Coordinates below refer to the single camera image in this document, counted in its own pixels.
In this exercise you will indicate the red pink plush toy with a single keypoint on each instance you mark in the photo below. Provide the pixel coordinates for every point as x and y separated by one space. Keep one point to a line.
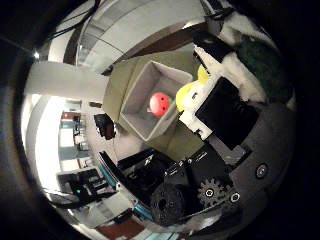
159 104

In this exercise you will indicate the grey fabric storage box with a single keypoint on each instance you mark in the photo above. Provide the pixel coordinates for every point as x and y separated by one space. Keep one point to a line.
146 100

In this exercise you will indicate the olive green table cloth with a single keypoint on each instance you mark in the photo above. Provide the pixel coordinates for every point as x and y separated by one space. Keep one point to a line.
116 90

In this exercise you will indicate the black office chair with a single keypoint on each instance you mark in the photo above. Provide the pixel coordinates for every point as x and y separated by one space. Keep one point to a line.
105 126

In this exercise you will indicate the dark computer workstation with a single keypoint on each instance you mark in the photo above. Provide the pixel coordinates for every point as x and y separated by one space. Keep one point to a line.
81 185

